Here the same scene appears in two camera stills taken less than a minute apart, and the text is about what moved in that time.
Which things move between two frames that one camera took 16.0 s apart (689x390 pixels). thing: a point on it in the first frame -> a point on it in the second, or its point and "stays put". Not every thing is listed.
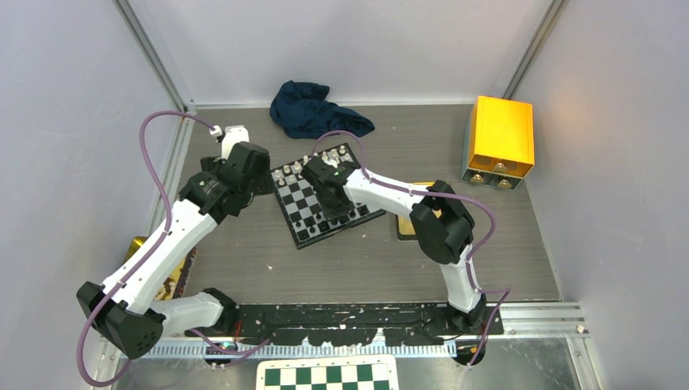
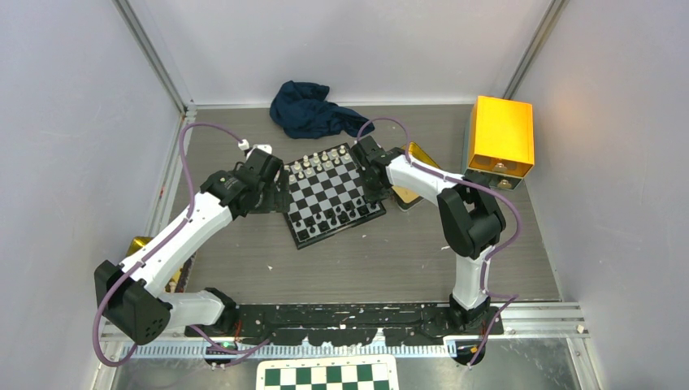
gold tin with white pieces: x=175 y=287 stays put
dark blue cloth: x=301 y=108 stays put
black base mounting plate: x=350 y=323 stays put
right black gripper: x=332 y=214 -> x=371 y=196
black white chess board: x=302 y=208 stays put
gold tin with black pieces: x=405 y=229 -> x=405 y=197
